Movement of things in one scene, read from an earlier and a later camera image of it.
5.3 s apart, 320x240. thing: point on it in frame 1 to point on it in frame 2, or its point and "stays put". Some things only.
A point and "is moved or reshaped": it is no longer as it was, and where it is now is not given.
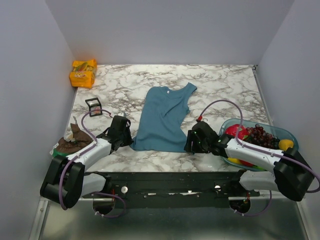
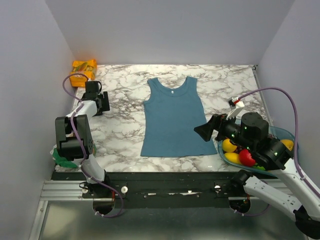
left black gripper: x=130 y=140 to x=104 y=97
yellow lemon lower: x=234 y=160 stays put
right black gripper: x=192 y=136 to x=217 y=121
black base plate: x=183 y=190 stays put
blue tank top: x=159 y=128 is moved or reshaped
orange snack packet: x=83 y=73 stays put
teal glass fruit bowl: x=280 y=133 stays put
